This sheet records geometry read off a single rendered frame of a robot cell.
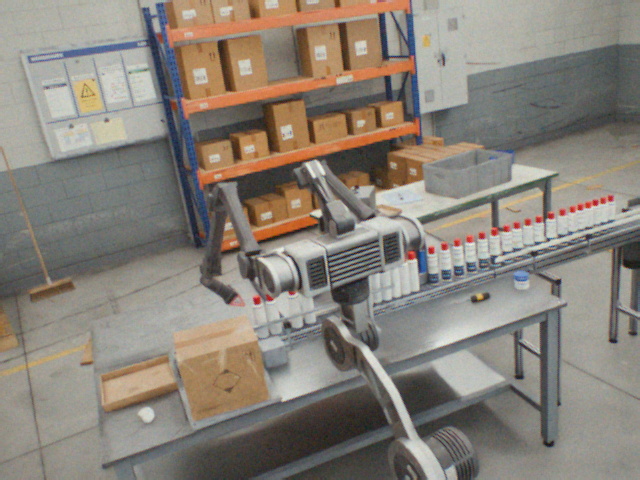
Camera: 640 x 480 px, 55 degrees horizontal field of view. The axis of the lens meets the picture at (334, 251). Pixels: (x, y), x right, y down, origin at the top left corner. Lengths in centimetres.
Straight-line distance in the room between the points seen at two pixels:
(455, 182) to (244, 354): 273
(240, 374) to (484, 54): 728
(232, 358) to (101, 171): 473
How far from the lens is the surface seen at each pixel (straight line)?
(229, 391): 242
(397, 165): 705
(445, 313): 297
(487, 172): 487
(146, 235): 710
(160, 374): 287
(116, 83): 670
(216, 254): 260
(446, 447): 197
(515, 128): 960
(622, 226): 387
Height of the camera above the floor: 222
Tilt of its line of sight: 21 degrees down
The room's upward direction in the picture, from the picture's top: 8 degrees counter-clockwise
